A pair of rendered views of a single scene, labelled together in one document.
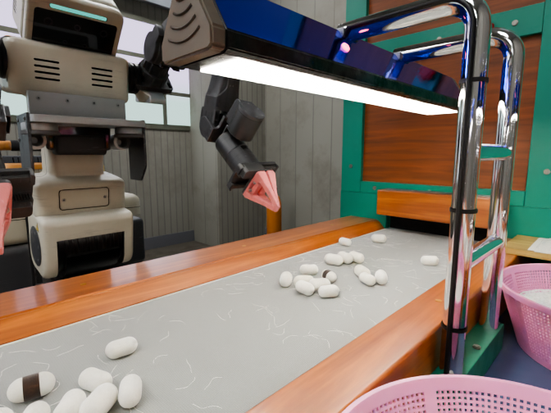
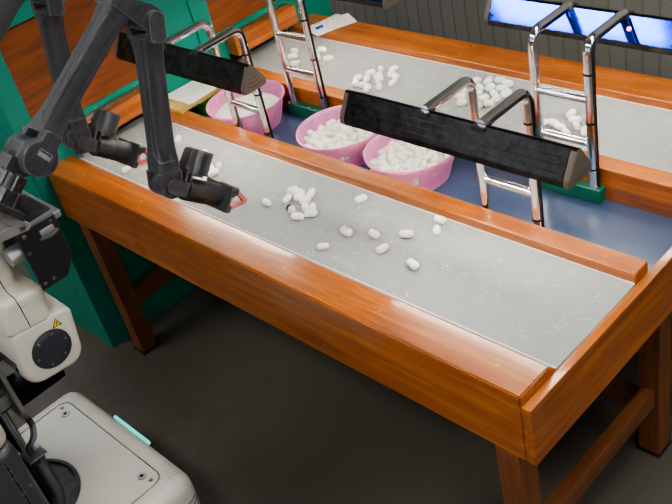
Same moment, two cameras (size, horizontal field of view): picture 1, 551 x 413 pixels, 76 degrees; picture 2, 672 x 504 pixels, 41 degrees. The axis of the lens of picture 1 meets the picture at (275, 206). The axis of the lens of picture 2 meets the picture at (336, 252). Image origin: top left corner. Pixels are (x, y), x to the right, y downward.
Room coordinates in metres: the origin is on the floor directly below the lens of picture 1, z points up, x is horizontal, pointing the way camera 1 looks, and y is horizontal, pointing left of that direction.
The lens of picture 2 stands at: (-0.08, 2.24, 2.04)
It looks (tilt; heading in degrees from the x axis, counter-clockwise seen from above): 36 degrees down; 278
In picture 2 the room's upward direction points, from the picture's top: 14 degrees counter-clockwise
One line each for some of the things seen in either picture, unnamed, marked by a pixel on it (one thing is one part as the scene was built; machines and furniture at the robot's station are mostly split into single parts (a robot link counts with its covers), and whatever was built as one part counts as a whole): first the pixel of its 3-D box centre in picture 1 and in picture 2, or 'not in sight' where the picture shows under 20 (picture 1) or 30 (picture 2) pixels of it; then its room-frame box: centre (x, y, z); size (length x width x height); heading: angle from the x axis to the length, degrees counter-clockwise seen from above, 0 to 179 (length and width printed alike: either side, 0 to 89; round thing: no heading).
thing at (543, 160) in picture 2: not in sight; (452, 130); (-0.15, 0.54, 1.08); 0.62 x 0.08 x 0.07; 135
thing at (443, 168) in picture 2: not in sight; (412, 161); (-0.05, 0.05, 0.72); 0.27 x 0.27 x 0.10
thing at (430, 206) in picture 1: (435, 206); (111, 115); (0.89, -0.41, 0.83); 0.30 x 0.06 x 0.07; 45
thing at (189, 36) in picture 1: (372, 71); (182, 58); (0.54, -0.14, 1.08); 0.62 x 0.08 x 0.07; 135
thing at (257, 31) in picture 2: not in sight; (262, 28); (0.41, -0.89, 0.83); 0.30 x 0.06 x 0.07; 45
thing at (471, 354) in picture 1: (417, 198); (221, 101); (0.48, -0.19, 0.90); 0.20 x 0.19 x 0.45; 135
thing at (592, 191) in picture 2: not in sight; (581, 101); (-0.49, 0.21, 0.90); 0.20 x 0.19 x 0.45; 135
